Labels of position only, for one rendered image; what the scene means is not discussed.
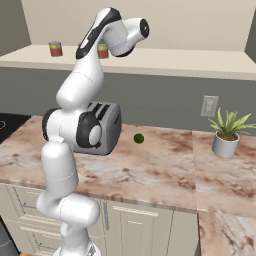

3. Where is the dark grey appliance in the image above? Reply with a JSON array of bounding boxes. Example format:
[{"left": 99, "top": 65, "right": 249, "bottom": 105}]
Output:
[{"left": 0, "top": 215, "right": 20, "bottom": 256}]

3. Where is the grey wall outlet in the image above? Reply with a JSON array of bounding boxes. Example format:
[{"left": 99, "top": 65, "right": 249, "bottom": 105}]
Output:
[{"left": 200, "top": 95, "right": 220, "bottom": 118}]

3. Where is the silver toaster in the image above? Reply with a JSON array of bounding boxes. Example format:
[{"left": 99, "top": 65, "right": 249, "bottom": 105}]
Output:
[{"left": 72, "top": 100, "right": 123, "bottom": 156}]

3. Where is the beige narrow cupboard door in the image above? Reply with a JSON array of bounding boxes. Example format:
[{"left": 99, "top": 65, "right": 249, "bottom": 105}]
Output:
[{"left": 168, "top": 209, "right": 201, "bottom": 256}]

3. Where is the beige drawer front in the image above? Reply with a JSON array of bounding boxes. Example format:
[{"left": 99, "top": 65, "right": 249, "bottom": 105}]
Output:
[
  {"left": 7, "top": 185, "right": 48, "bottom": 218},
  {"left": 14, "top": 214, "right": 66, "bottom": 256}
]

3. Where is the black hob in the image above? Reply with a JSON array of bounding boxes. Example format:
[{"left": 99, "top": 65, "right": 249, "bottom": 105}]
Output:
[{"left": 0, "top": 112, "right": 32, "bottom": 145}]

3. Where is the red and yellow can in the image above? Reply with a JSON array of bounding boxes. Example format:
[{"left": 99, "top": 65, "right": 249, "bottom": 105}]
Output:
[
  {"left": 48, "top": 40, "right": 64, "bottom": 58},
  {"left": 97, "top": 38, "right": 110, "bottom": 60}
]

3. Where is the green lime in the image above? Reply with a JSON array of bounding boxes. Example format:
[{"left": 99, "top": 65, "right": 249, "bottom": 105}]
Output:
[{"left": 133, "top": 132, "right": 145, "bottom": 145}]

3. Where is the grey cupboard door handle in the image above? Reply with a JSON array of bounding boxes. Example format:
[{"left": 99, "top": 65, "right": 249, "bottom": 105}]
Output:
[{"left": 103, "top": 199, "right": 111, "bottom": 232}]

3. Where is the beige open cabinet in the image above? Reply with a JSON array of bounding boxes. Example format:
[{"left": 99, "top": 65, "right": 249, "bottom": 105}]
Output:
[{"left": 0, "top": 0, "right": 256, "bottom": 82}]

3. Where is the potted plant in white pot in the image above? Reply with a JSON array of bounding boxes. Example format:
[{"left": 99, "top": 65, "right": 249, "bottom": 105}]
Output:
[{"left": 207, "top": 107, "right": 256, "bottom": 159}]

